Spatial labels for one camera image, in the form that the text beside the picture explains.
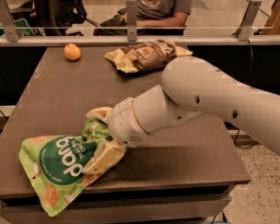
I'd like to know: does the left metal glass bracket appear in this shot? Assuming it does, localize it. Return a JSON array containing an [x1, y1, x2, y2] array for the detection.
[[0, 0, 21, 42]]

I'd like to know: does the middle metal glass bracket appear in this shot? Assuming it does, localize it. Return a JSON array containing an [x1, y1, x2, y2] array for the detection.
[[126, 0, 137, 41]]

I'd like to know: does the black office chair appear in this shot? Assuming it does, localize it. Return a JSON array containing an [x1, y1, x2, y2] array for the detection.
[[31, 0, 88, 36]]

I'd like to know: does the seated person in grey shirt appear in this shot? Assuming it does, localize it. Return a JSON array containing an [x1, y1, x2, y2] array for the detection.
[[117, 0, 194, 29]]

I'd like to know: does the orange fruit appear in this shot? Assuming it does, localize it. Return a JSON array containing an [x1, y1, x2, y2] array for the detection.
[[64, 43, 81, 61]]

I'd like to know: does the black keyboard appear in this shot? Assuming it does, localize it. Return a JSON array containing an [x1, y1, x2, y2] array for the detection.
[[100, 15, 126, 28]]

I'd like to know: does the green crate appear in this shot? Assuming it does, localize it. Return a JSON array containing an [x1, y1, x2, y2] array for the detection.
[[0, 18, 35, 36]]

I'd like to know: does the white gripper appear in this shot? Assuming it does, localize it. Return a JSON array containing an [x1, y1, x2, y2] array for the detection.
[[82, 98, 145, 175]]

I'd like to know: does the brown chip bag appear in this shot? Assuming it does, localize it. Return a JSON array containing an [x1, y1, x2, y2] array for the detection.
[[104, 39, 193, 74]]

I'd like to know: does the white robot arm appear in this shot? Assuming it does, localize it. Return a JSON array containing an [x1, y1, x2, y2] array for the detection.
[[83, 56, 280, 175]]

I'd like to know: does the green rice chip bag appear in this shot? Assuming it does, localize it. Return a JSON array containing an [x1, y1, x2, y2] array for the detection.
[[18, 120, 111, 217]]

